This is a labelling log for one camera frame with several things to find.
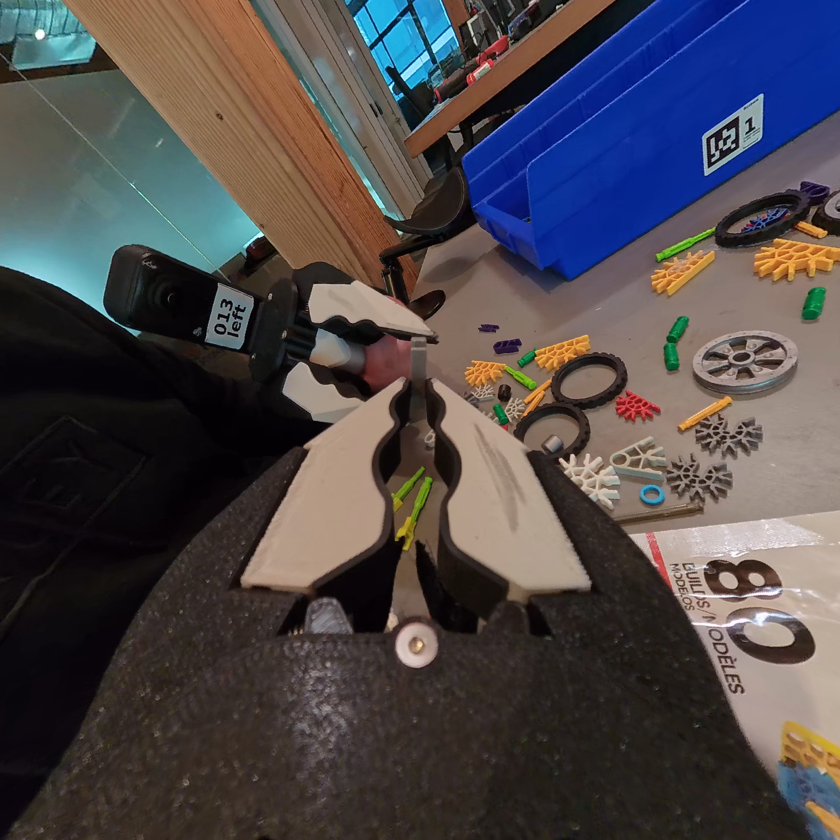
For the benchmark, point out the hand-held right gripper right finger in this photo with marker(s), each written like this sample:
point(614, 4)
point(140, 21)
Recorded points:
point(512, 518)

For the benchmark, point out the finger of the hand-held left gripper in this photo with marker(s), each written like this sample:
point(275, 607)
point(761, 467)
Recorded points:
point(315, 394)
point(367, 308)

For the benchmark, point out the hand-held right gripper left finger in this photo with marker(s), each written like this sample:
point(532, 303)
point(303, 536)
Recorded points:
point(315, 518)

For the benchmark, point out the grey connector piece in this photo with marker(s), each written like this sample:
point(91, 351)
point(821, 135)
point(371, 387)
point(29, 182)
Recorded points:
point(419, 374)

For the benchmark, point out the blue bin with square label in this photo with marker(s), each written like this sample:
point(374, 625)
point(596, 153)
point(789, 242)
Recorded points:
point(623, 164)

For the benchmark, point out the person's left hand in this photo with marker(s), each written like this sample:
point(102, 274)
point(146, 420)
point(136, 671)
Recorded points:
point(387, 364)

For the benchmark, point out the grey spacer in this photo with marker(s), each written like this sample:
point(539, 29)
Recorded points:
point(553, 445)

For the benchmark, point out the black rubber tyre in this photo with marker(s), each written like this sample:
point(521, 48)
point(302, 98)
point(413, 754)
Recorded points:
point(725, 233)
point(558, 387)
point(522, 433)

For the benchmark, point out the white snowflake connector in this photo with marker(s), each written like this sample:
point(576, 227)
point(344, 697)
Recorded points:
point(590, 479)

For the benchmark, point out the short green rod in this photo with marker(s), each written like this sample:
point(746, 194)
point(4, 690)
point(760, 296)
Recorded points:
point(677, 329)
point(814, 303)
point(671, 356)
point(501, 415)
point(527, 358)

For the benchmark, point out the small white connector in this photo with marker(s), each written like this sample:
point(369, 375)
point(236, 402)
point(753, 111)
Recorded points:
point(515, 407)

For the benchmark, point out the black chair armrest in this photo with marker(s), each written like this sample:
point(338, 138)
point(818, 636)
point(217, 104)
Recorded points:
point(439, 210)

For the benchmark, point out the short orange rod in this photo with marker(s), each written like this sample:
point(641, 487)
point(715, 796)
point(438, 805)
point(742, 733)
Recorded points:
point(537, 397)
point(704, 413)
point(810, 229)

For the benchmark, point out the small grey connector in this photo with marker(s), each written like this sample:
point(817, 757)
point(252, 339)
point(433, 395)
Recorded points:
point(479, 394)

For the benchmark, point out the yellow fan connector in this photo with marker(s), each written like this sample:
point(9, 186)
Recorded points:
point(564, 351)
point(682, 272)
point(797, 259)
point(484, 373)

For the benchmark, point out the long grey rod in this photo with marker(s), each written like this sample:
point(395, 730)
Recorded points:
point(656, 513)

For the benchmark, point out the red fan connector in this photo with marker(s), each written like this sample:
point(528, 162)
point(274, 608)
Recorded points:
point(636, 405)

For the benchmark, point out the wooden cabinet panel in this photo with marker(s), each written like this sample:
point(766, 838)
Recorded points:
point(249, 131)

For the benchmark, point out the dark grey snowflake connector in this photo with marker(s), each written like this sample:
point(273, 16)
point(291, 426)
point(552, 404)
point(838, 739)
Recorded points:
point(728, 436)
point(699, 479)

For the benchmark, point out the background wooden table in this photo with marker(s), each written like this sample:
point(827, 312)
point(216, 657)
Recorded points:
point(472, 105)

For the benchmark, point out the printed construction toy bag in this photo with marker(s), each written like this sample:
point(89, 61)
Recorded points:
point(754, 623)

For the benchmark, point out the grey wheel hub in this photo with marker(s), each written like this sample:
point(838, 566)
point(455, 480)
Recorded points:
point(745, 362)

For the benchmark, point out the lime green rod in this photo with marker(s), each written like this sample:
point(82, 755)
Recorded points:
point(686, 244)

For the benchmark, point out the small blue connector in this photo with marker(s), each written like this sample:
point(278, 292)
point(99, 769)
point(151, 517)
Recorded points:
point(761, 220)

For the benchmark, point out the grey wheel with black tyre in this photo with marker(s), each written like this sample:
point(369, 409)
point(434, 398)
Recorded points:
point(830, 213)

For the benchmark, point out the purple connector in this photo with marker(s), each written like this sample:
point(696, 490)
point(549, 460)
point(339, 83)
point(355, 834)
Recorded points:
point(816, 190)

